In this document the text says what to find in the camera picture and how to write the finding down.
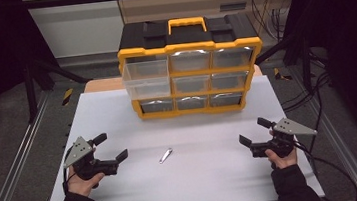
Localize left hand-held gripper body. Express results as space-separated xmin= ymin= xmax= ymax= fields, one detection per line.
xmin=60 ymin=132 xmax=122 ymax=184

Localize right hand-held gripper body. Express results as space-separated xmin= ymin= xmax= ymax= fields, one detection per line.
xmin=246 ymin=113 xmax=321 ymax=162

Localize silver nail clipper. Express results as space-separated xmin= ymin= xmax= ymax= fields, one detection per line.
xmin=157 ymin=147 xmax=175 ymax=165

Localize clear plastic drawer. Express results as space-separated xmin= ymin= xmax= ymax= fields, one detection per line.
xmin=119 ymin=57 xmax=173 ymax=102

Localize person's right hand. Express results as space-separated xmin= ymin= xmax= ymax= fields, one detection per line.
xmin=262 ymin=127 xmax=299 ymax=173

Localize person's left hand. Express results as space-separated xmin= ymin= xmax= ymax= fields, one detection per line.
xmin=65 ymin=161 xmax=108 ymax=199

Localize right yellow clamp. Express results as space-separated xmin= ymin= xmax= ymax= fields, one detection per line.
xmin=273 ymin=65 xmax=295 ymax=83

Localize wooden table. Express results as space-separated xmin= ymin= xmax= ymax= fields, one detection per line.
xmin=82 ymin=62 xmax=264 ymax=95

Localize black metal stand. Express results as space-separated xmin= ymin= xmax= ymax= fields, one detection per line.
xmin=22 ymin=53 xmax=98 ymax=124
xmin=251 ymin=29 xmax=318 ymax=98

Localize group of clear organizer drawers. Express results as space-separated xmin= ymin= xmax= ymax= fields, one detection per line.
xmin=135 ymin=42 xmax=260 ymax=116

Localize yellow and black organizer cabinet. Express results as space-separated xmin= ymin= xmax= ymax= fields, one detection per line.
xmin=113 ymin=9 xmax=271 ymax=124

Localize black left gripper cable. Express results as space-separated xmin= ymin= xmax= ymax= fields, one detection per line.
xmin=58 ymin=148 xmax=78 ymax=196

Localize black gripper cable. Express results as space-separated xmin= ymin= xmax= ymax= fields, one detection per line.
xmin=58 ymin=148 xmax=78 ymax=196
xmin=292 ymin=134 xmax=357 ymax=201

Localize bundle of black floor cables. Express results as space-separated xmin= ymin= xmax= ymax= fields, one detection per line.
xmin=275 ymin=48 xmax=337 ymax=115

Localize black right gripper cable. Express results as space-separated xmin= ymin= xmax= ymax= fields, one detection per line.
xmin=292 ymin=134 xmax=357 ymax=201

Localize hanging wall cables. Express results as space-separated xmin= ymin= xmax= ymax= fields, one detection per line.
xmin=248 ymin=0 xmax=295 ymax=44

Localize grey wall vent plate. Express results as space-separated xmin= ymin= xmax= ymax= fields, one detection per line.
xmin=218 ymin=1 xmax=248 ymax=13

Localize yellow carry handle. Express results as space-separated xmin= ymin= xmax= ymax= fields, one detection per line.
xmin=166 ymin=15 xmax=209 ymax=37

